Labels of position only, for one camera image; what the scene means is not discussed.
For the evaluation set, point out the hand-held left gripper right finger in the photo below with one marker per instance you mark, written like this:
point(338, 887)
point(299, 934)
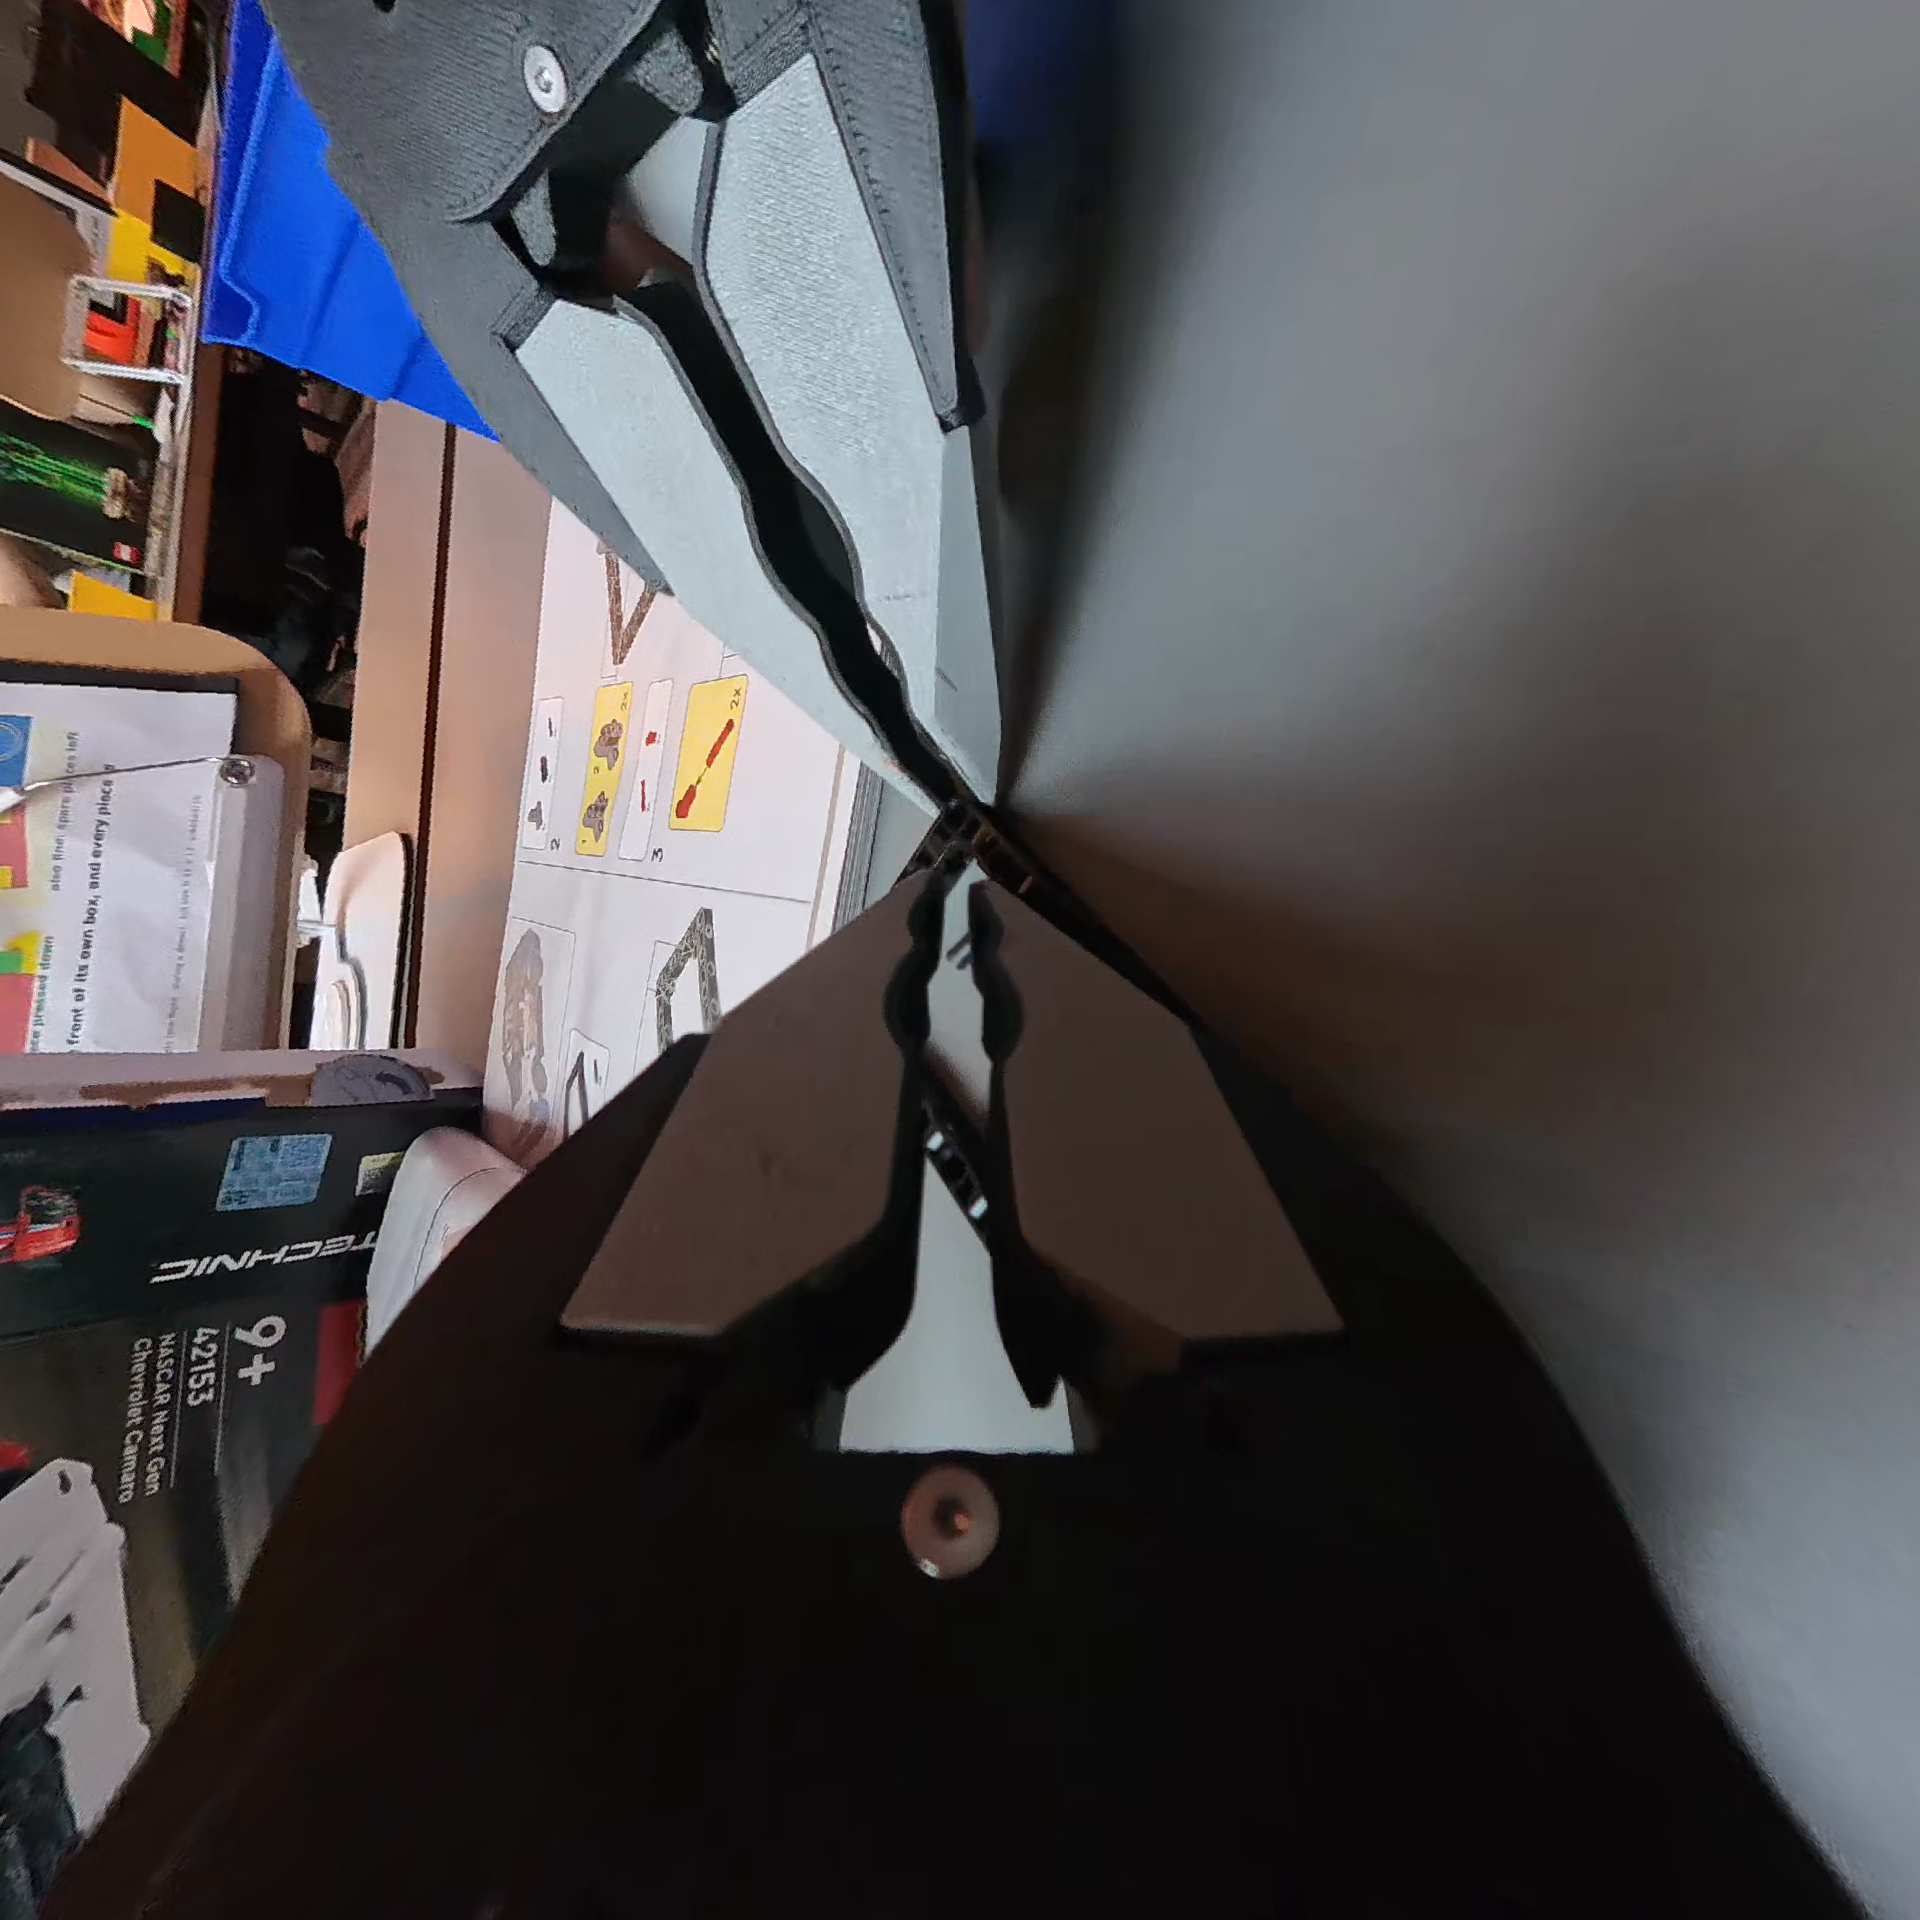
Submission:
point(1172, 1184)

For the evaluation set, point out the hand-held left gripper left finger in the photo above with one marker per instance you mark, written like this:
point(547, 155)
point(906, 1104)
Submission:
point(765, 1171)

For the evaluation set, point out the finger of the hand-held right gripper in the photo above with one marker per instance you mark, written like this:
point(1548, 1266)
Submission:
point(820, 254)
point(646, 451)

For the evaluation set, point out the blue plastic bin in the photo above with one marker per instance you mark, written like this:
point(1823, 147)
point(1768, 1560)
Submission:
point(300, 270)

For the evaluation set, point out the black rectangular lego frame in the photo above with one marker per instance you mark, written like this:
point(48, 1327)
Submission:
point(957, 1163)

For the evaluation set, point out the printed task sheet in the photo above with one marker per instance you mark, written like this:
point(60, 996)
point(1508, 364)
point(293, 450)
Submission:
point(135, 902)

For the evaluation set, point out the green patterned black box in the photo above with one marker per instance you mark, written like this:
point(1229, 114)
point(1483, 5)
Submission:
point(77, 482)

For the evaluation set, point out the lego race car box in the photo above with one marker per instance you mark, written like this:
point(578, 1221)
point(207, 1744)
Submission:
point(182, 1276)

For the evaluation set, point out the yellow box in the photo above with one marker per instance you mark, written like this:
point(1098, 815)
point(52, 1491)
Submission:
point(159, 196)

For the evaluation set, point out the white rounded device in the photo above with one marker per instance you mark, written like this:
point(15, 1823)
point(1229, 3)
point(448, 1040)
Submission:
point(370, 932)

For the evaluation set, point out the lego instruction booklet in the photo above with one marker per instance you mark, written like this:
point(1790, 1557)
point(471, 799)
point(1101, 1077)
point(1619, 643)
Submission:
point(750, 840)

